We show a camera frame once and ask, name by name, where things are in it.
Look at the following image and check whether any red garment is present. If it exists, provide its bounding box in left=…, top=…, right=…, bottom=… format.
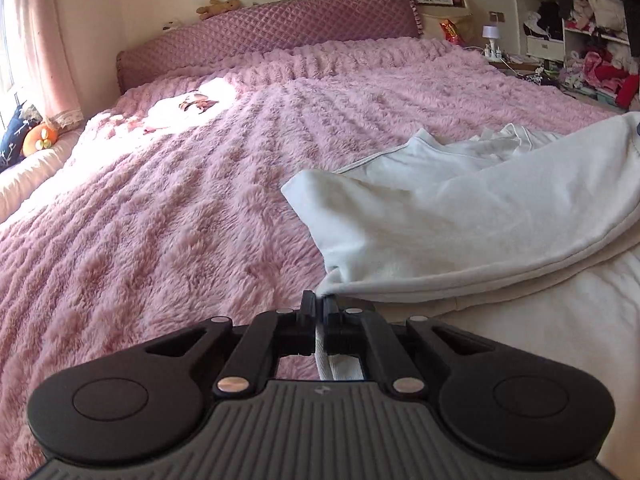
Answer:
left=594, top=62, right=640, bottom=110

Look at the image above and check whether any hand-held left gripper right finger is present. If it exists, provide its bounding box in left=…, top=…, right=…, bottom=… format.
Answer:
left=322, top=295, right=501, bottom=401

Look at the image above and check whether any cream open wardrobe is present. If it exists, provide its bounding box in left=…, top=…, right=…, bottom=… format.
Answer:
left=520, top=0, right=640, bottom=111

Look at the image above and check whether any cream quilt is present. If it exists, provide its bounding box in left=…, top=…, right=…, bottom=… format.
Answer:
left=0, top=127, right=87, bottom=222

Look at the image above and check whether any small white patterned garment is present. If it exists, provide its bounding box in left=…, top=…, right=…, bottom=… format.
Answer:
left=142, top=89, right=222, bottom=135

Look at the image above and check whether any pile of mixed clothes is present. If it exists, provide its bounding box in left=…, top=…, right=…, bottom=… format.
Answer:
left=522, top=0, right=640, bottom=111

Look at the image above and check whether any red snack bag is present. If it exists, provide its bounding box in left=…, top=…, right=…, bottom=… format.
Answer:
left=439, top=18, right=464, bottom=46

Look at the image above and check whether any brown teddy bear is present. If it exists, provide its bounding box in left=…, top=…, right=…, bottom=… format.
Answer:
left=196, top=0, right=238, bottom=21

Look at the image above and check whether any pink fluffy blanket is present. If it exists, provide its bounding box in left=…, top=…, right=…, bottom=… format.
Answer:
left=0, top=37, right=621, bottom=471

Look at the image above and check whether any pink lace-trimmed curtain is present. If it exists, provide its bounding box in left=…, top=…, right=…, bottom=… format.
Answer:
left=11, top=0, right=90, bottom=132

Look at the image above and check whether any orange plush toy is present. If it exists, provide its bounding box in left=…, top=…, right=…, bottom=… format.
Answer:
left=22, top=122, right=60, bottom=157

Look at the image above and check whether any wooden nightstand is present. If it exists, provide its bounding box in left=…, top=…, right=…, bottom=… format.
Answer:
left=487, top=52, right=545, bottom=77

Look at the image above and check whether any purple quilted headboard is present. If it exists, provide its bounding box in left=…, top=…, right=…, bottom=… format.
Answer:
left=116, top=0, right=421, bottom=96

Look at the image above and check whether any dark blue floral pillow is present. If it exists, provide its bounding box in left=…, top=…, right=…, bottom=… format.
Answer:
left=0, top=100, right=44, bottom=174

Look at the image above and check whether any white printed sweatshirt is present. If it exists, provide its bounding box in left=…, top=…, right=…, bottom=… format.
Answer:
left=281, top=110, right=640, bottom=466

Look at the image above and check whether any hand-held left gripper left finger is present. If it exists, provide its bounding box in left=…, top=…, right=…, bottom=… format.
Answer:
left=145, top=291, right=318, bottom=401

